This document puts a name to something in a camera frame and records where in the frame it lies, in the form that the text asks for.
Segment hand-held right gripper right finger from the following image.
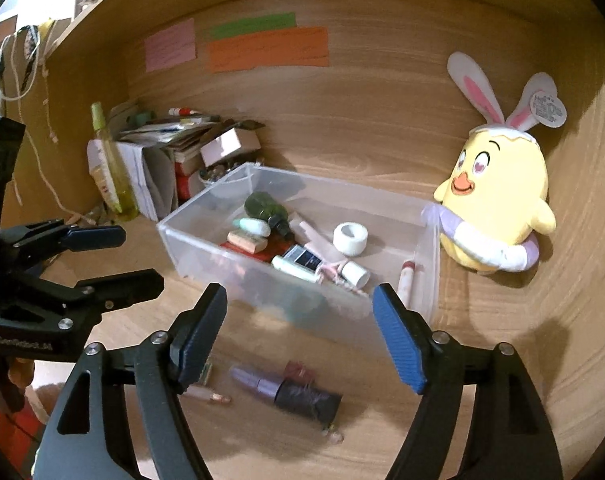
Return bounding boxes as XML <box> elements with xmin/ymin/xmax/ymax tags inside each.
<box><xmin>371</xmin><ymin>282</ymin><xmax>566</xmax><ymax>480</ymax></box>

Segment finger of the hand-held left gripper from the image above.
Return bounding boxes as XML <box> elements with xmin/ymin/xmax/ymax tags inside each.
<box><xmin>30</xmin><ymin>268</ymin><xmax>166</xmax><ymax>331</ymax></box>
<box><xmin>0</xmin><ymin>219</ymin><xmax>127</xmax><ymax>261</ymax></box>

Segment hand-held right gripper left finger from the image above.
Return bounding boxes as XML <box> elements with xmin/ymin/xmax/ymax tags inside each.
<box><xmin>35</xmin><ymin>282</ymin><xmax>229</xmax><ymax>480</ymax></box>

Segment clear plastic storage box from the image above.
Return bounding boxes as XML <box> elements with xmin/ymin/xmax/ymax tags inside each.
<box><xmin>156</xmin><ymin>162</ymin><xmax>442</xmax><ymax>356</ymax></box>

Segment white capped jar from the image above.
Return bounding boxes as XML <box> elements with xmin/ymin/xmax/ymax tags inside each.
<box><xmin>341</xmin><ymin>260</ymin><xmax>371</xmax><ymax>289</ymax></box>

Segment pink razor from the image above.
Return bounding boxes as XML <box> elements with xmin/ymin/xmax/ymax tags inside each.
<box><xmin>315</xmin><ymin>260</ymin><xmax>371</xmax><ymax>296</ymax></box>

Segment pink bar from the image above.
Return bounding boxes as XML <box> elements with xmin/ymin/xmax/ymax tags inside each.
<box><xmin>227</xmin><ymin>230</ymin><xmax>266</xmax><ymax>254</ymax></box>

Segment white and green tube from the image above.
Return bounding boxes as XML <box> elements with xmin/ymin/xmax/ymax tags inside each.
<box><xmin>234</xmin><ymin>216</ymin><xmax>272</xmax><ymax>237</ymax></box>

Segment pale pink tube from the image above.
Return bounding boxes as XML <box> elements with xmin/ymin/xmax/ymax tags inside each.
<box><xmin>290</xmin><ymin>217</ymin><xmax>343</xmax><ymax>263</ymax></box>

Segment dark green bottle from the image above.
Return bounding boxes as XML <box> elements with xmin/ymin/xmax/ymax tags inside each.
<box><xmin>244</xmin><ymin>192</ymin><xmax>296</xmax><ymax>238</ymax></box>

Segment person's left hand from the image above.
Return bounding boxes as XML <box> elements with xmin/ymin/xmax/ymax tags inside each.
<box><xmin>10</xmin><ymin>359</ymin><xmax>66</xmax><ymax>423</ymax></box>

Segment pale tube with red cap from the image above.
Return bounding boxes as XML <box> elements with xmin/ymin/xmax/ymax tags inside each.
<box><xmin>397</xmin><ymin>260</ymin><xmax>423</xmax><ymax>311</ymax></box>

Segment pink lip gloss tube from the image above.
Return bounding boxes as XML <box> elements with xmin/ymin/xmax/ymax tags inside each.
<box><xmin>185</xmin><ymin>385</ymin><xmax>232</xmax><ymax>405</ymax></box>

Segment yellow green bottle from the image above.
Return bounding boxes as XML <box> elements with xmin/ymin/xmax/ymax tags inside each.
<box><xmin>90</xmin><ymin>102</ymin><xmax>139</xmax><ymax>221</ymax></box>

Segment purple tube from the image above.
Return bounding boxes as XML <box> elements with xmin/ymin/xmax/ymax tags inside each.
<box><xmin>230</xmin><ymin>365</ymin><xmax>283</xmax><ymax>401</ymax></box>

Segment dark red binder clip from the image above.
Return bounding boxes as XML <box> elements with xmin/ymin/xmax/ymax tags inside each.
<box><xmin>284</xmin><ymin>360</ymin><xmax>316</xmax><ymax>381</ymax></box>

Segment white tape roll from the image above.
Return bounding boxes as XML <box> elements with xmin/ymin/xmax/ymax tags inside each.
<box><xmin>333</xmin><ymin>222</ymin><xmax>369</xmax><ymax>257</ymax></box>

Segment red foil packet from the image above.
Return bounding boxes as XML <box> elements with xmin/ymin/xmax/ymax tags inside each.
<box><xmin>220</xmin><ymin>237</ymin><xmax>298</xmax><ymax>263</ymax></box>

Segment small black box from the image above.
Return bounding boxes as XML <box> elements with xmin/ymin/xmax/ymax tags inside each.
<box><xmin>285</xmin><ymin>245</ymin><xmax>324</xmax><ymax>272</ymax></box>

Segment white bowl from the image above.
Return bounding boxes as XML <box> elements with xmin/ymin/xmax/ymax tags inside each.
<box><xmin>198</xmin><ymin>162</ymin><xmax>248</xmax><ymax>190</ymax></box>

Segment stack of papers and booklets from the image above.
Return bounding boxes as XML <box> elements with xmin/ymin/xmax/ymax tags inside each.
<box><xmin>117</xmin><ymin>110</ymin><xmax>223</xmax><ymax>152</ymax></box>

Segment pile of glass pebbles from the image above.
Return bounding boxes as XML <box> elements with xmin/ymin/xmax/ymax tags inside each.
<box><xmin>202</xmin><ymin>160</ymin><xmax>243</xmax><ymax>181</ymax></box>

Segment pink and white carton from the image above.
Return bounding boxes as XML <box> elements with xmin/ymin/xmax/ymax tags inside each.
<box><xmin>200</xmin><ymin>120</ymin><xmax>266</xmax><ymax>168</ymax></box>

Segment yellow chick plush toy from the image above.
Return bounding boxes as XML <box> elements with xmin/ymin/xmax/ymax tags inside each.
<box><xmin>423</xmin><ymin>51</ymin><xmax>567</xmax><ymax>277</ymax></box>

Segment pink sticky note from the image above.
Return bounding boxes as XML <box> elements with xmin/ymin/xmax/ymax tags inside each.
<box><xmin>145</xmin><ymin>18</ymin><xmax>198</xmax><ymax>73</ymax></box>

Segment orange sticky note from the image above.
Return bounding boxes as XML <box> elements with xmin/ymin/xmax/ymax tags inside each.
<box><xmin>206</xmin><ymin>26</ymin><xmax>330</xmax><ymax>74</ymax></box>

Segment green sticky note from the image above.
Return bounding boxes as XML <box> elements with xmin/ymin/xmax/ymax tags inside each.
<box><xmin>207</xmin><ymin>11</ymin><xmax>297</xmax><ymax>41</ymax></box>

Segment wire rim glasses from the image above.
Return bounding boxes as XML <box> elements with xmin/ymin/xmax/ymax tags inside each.
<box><xmin>67</xmin><ymin>205</ymin><xmax>108</xmax><ymax>227</ymax></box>

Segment white cord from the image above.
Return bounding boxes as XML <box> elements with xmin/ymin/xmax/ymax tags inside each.
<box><xmin>0</xmin><ymin>20</ymin><xmax>90</xmax><ymax>221</ymax></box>

